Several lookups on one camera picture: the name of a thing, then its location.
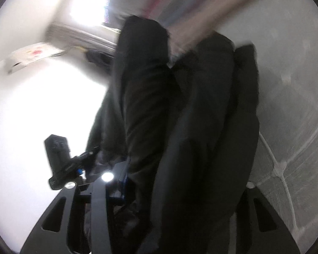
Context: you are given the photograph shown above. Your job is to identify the dark hanging clothes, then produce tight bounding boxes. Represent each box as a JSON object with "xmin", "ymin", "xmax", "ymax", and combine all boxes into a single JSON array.
[{"xmin": 85, "ymin": 50, "xmax": 114, "ymax": 68}]

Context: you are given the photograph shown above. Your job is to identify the black puffer jacket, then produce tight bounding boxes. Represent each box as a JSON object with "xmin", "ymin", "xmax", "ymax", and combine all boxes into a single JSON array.
[{"xmin": 86, "ymin": 14, "xmax": 260, "ymax": 254}]

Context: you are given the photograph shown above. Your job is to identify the beige folded blanket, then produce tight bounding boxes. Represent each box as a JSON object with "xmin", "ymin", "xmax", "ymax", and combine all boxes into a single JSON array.
[{"xmin": 170, "ymin": 0, "xmax": 255, "ymax": 56}]

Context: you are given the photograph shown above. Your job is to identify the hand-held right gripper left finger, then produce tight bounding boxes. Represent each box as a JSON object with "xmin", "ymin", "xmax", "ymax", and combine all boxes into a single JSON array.
[{"xmin": 20, "ymin": 161, "xmax": 130, "ymax": 254}]

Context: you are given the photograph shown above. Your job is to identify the bed with grey quilted cover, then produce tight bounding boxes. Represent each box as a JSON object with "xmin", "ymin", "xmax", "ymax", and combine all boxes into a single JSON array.
[{"xmin": 212, "ymin": 0, "xmax": 318, "ymax": 244}]

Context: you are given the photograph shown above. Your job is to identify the bright window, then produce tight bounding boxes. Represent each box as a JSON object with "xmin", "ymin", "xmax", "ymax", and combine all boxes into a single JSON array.
[{"xmin": 69, "ymin": 0, "xmax": 117, "ymax": 29}]

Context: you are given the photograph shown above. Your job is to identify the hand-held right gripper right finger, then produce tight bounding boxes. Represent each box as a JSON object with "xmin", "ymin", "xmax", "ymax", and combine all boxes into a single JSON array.
[{"xmin": 236, "ymin": 181, "xmax": 301, "ymax": 254}]

